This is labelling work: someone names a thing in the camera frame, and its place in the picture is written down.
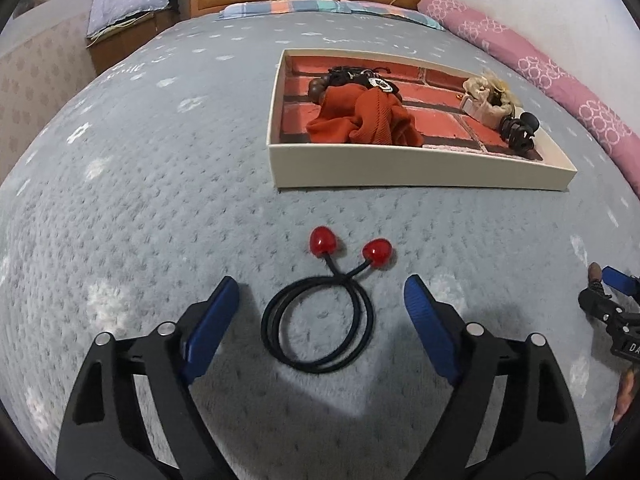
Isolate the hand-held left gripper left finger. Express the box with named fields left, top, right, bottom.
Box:
left=56, top=275, right=241, bottom=480

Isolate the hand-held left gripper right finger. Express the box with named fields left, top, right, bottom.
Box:
left=400, top=274, right=586, bottom=480

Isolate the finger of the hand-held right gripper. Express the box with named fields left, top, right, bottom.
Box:
left=578, top=287, right=628, bottom=326
left=602, top=266, right=640, bottom=303

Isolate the red heart hair tie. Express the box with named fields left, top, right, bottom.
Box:
left=261, top=226, right=393, bottom=373

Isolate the brick print tray box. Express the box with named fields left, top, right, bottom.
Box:
left=266, top=48, right=578, bottom=192

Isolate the dark hair clip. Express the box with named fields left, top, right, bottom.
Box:
left=497, top=112, right=541, bottom=156

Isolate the orange cloth scrunchie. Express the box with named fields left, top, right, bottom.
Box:
left=306, top=85, right=423, bottom=147

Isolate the cream fluffy scrunchie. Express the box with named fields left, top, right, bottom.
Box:
left=461, top=74, right=521, bottom=126

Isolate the brown wooden bead bracelet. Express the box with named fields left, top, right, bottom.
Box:
left=307, top=71, right=361, bottom=106

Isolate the black braided bracelet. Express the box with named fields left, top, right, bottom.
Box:
left=327, top=66, right=388, bottom=83

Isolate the person's right hand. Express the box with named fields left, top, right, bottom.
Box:
left=612, top=367, right=635, bottom=423

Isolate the grey patterned bedspread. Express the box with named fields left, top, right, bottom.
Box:
left=0, top=10, right=640, bottom=480

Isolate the pink patterned bolster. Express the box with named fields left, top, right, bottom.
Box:
left=417, top=0, right=640, bottom=191

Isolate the wooden nightstand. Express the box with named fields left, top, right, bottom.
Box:
left=86, top=7, right=182, bottom=76

